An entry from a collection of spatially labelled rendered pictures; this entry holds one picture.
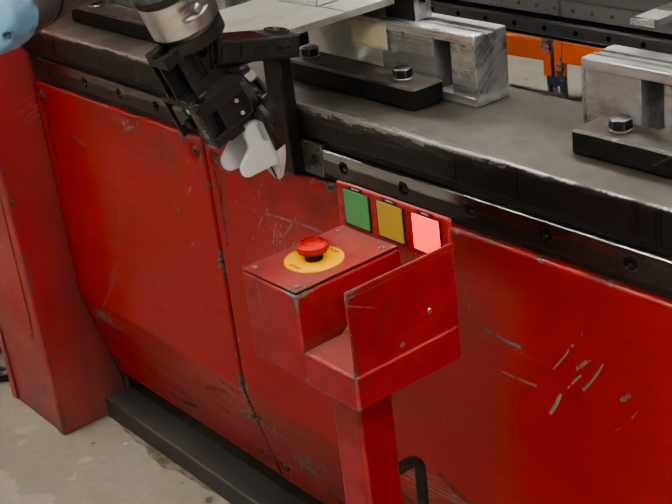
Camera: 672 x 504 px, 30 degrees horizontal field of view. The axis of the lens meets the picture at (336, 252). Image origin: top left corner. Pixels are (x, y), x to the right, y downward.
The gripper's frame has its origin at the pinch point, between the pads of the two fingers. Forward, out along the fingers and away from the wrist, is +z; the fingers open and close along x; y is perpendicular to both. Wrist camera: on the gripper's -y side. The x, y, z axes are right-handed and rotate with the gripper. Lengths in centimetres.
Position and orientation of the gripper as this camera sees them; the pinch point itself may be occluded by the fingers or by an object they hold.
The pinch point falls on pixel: (279, 164)
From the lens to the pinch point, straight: 141.6
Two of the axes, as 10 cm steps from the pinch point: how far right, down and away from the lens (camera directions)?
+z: 3.7, 7.3, 5.7
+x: 6.3, 2.6, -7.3
